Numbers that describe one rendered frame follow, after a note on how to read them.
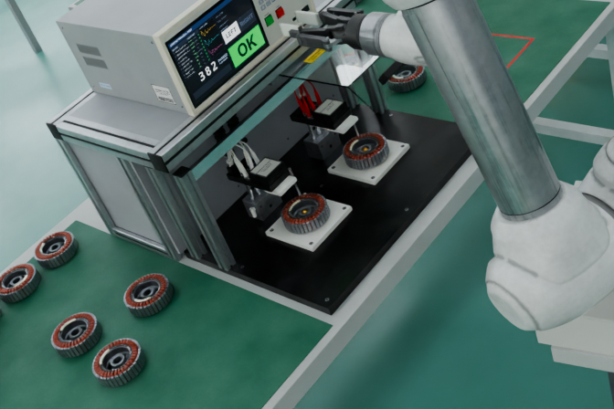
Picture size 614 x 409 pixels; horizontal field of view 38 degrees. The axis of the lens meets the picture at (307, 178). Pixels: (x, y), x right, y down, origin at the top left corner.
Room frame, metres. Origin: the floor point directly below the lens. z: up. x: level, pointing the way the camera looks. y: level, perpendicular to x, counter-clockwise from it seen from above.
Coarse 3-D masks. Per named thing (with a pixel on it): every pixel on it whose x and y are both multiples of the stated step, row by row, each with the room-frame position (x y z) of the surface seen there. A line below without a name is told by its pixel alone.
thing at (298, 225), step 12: (288, 204) 1.70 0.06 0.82; (300, 204) 1.70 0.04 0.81; (312, 204) 1.69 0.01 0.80; (324, 204) 1.65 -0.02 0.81; (288, 216) 1.65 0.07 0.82; (300, 216) 1.66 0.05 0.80; (312, 216) 1.62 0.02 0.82; (324, 216) 1.63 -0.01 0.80; (288, 228) 1.64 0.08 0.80; (300, 228) 1.62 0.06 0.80; (312, 228) 1.62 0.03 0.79
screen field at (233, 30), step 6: (252, 12) 1.87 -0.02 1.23; (240, 18) 1.85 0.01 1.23; (246, 18) 1.86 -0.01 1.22; (252, 18) 1.87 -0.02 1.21; (234, 24) 1.84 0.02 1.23; (240, 24) 1.85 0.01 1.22; (246, 24) 1.86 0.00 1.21; (228, 30) 1.82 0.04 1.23; (234, 30) 1.83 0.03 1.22; (240, 30) 1.84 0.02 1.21; (228, 36) 1.82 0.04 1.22; (234, 36) 1.83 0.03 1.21
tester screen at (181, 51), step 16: (240, 0) 1.86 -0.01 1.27; (208, 16) 1.80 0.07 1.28; (224, 16) 1.83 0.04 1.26; (240, 16) 1.85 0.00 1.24; (192, 32) 1.77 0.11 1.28; (208, 32) 1.79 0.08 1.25; (240, 32) 1.84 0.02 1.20; (176, 48) 1.74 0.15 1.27; (192, 48) 1.76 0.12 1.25; (208, 48) 1.78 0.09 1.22; (224, 48) 1.81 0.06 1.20; (176, 64) 1.73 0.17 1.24; (192, 64) 1.75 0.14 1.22; (208, 64) 1.77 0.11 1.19; (224, 64) 1.80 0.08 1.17; (240, 64) 1.82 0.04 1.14; (192, 80) 1.74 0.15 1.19; (192, 96) 1.73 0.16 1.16
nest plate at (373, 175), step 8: (392, 144) 1.82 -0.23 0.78; (400, 144) 1.81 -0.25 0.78; (408, 144) 1.80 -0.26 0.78; (392, 152) 1.79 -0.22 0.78; (400, 152) 1.78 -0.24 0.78; (336, 160) 1.85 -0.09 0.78; (344, 160) 1.84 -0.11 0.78; (392, 160) 1.76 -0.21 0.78; (328, 168) 1.83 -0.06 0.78; (336, 168) 1.82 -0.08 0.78; (344, 168) 1.80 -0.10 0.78; (352, 168) 1.79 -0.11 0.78; (376, 168) 1.76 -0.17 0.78; (384, 168) 1.74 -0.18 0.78; (344, 176) 1.78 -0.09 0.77; (352, 176) 1.76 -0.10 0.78; (360, 176) 1.75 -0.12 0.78; (368, 176) 1.74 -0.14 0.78; (376, 176) 1.72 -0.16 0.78
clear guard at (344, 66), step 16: (336, 48) 1.87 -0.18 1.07; (352, 48) 1.84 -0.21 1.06; (304, 64) 1.85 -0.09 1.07; (320, 64) 1.83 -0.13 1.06; (336, 64) 1.80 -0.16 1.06; (352, 64) 1.77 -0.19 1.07; (368, 64) 1.74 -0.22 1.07; (384, 64) 1.74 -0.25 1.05; (320, 80) 1.75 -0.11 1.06; (336, 80) 1.73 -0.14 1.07; (352, 80) 1.70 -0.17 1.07; (368, 80) 1.70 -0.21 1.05; (400, 80) 1.71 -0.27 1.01; (368, 96) 1.67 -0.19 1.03; (384, 96) 1.68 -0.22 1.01
